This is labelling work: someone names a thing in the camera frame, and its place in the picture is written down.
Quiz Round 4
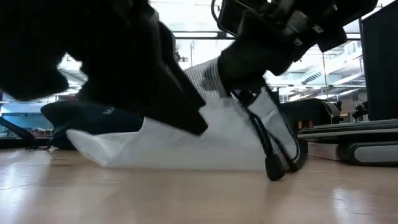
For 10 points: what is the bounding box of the clear mesh zip pouch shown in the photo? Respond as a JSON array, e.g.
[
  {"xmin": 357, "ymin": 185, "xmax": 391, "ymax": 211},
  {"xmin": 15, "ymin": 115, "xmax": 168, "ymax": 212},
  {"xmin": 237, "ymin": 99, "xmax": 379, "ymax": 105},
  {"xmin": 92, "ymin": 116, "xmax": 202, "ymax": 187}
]
[{"xmin": 67, "ymin": 57, "xmax": 308, "ymax": 182}]

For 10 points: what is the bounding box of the black case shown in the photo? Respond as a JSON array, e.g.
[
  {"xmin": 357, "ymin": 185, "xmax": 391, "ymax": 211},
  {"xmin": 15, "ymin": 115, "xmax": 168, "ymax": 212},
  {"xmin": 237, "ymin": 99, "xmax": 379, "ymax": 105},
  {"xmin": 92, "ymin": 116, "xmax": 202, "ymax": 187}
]
[{"xmin": 297, "ymin": 119, "xmax": 398, "ymax": 140}]

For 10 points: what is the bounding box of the black metal table frame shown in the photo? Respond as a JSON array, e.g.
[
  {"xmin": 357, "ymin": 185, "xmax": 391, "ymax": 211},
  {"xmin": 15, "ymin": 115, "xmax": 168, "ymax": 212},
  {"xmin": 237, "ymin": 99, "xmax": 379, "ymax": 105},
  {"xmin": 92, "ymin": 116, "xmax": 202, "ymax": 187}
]
[{"xmin": 0, "ymin": 116, "xmax": 53, "ymax": 150}]

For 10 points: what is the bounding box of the white printed box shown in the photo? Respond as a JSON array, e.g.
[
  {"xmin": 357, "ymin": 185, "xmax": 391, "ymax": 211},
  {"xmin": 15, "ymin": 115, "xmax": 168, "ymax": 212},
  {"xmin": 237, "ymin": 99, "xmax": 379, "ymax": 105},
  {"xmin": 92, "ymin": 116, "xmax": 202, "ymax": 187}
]
[{"xmin": 307, "ymin": 142, "xmax": 341, "ymax": 161}]

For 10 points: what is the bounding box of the black network switch box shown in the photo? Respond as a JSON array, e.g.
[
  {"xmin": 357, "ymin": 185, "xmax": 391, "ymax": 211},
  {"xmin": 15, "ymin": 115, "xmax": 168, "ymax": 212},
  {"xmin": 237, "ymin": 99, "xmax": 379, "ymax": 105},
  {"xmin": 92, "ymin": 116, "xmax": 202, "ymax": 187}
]
[{"xmin": 279, "ymin": 98, "xmax": 336, "ymax": 131}]

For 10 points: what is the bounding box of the navy blue backpack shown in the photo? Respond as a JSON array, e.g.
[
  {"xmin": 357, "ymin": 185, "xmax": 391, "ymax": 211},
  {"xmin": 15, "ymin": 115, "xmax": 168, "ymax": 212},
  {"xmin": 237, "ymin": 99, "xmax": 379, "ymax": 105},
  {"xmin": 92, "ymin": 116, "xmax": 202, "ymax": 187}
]
[{"xmin": 40, "ymin": 101, "xmax": 146, "ymax": 150}]

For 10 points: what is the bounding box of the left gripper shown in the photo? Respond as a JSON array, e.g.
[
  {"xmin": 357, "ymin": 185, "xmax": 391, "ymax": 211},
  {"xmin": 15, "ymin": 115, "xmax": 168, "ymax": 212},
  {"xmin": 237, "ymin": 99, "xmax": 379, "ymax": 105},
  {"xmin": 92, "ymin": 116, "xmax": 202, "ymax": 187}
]
[{"xmin": 76, "ymin": 0, "xmax": 208, "ymax": 136}]

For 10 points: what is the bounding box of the background black camera rig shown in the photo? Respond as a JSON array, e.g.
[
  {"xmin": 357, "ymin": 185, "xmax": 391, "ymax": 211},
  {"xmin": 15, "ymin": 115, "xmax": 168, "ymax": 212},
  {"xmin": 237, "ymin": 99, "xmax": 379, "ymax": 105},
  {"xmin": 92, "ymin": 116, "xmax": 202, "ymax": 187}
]
[{"xmin": 353, "ymin": 99, "xmax": 369, "ymax": 121}]

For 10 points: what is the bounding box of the black partition panel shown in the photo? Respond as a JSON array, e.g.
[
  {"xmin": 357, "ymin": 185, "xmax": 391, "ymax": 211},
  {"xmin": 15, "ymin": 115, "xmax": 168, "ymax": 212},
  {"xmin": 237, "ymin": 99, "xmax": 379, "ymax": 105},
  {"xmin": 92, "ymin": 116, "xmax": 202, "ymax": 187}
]
[{"xmin": 360, "ymin": 0, "xmax": 398, "ymax": 121}]

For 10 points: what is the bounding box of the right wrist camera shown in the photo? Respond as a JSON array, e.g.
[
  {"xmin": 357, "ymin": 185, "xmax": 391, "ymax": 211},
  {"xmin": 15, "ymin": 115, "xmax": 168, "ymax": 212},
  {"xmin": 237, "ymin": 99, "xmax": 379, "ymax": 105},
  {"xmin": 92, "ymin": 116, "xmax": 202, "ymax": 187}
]
[{"xmin": 211, "ymin": 0, "xmax": 268, "ymax": 37}]

